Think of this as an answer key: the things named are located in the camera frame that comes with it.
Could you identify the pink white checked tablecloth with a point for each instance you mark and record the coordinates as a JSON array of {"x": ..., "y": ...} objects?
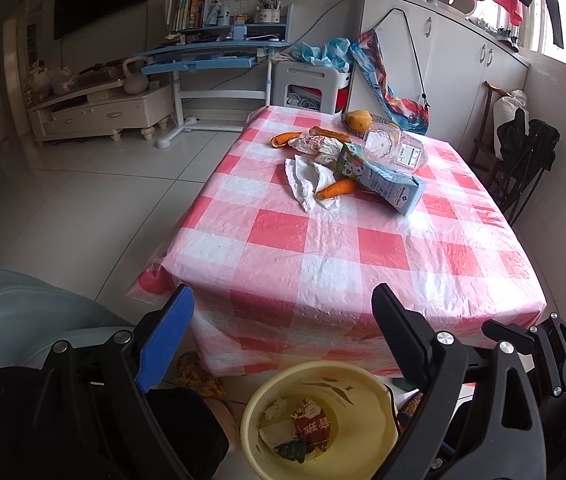
[{"x": 313, "y": 260}]

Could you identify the white pen holder cup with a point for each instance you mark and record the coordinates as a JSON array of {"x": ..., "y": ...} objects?
[{"x": 267, "y": 14}]

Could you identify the pale green plastic chair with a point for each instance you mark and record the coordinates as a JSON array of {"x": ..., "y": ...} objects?
[{"x": 13, "y": 310}]

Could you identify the colourful printed bag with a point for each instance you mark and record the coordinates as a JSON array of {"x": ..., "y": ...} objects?
[{"x": 388, "y": 85}]

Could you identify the white cabinet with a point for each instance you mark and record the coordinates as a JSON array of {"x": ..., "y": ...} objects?
[{"x": 453, "y": 75}]

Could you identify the crumpled wrapper tissue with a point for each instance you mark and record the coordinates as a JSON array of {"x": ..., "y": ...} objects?
[{"x": 308, "y": 142}]

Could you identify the row of books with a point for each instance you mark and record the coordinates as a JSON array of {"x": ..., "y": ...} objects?
[{"x": 183, "y": 10}]

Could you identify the wooden chair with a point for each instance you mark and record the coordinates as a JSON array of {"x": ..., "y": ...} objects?
[{"x": 485, "y": 125}]

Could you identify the blue plastic bag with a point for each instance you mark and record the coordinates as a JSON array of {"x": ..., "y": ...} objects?
[{"x": 323, "y": 52}]

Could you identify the pale kettlebell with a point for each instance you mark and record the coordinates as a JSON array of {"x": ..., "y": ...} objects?
[{"x": 135, "y": 77}]

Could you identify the long orange peel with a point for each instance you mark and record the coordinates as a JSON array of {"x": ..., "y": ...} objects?
[{"x": 330, "y": 133}]

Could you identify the black folding chair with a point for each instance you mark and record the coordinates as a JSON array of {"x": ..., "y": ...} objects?
[{"x": 528, "y": 160}]

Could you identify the white paper piece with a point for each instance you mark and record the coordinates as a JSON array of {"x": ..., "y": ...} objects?
[{"x": 275, "y": 432}]

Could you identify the clear plastic container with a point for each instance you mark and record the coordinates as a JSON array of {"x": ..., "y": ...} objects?
[{"x": 393, "y": 147}]

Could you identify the large white crumpled tissue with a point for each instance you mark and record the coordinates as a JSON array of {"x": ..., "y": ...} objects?
[{"x": 303, "y": 180}]

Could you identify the curled orange peel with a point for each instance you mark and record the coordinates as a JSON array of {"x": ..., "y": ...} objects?
[{"x": 285, "y": 138}]

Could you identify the yellow plastic bin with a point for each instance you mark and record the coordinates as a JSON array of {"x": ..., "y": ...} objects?
[{"x": 353, "y": 390}]

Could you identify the small orange peel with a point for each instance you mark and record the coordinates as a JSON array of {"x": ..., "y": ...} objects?
[{"x": 335, "y": 189}]

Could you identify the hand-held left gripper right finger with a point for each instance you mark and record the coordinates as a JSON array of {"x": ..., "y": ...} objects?
[{"x": 403, "y": 332}]

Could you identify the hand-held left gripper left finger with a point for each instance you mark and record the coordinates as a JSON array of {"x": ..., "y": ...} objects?
[{"x": 168, "y": 340}]

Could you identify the green wrapper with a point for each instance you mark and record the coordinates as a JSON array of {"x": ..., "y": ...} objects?
[{"x": 293, "y": 452}]

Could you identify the white plastic stool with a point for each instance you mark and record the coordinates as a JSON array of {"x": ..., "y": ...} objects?
[{"x": 308, "y": 85}]

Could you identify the blue white desk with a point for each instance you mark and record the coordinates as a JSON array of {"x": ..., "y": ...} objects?
[{"x": 198, "y": 51}]

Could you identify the yellow mango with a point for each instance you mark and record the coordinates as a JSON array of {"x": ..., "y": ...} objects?
[{"x": 358, "y": 120}]

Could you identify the yellow patterned cloth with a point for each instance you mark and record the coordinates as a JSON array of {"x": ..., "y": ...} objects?
[{"x": 198, "y": 375}]

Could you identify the blue green milk carton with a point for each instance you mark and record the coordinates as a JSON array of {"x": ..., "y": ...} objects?
[{"x": 378, "y": 180}]

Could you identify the crumpled tissue ball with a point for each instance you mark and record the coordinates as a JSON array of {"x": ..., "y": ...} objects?
[{"x": 275, "y": 407}]

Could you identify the cream television stand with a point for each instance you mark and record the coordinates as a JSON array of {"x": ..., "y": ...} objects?
[{"x": 98, "y": 110}]

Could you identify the red snack wrapper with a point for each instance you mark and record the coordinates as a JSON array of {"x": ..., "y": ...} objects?
[{"x": 308, "y": 422}]

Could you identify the small crumpled white tissue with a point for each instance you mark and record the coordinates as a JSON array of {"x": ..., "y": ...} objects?
[{"x": 330, "y": 155}]

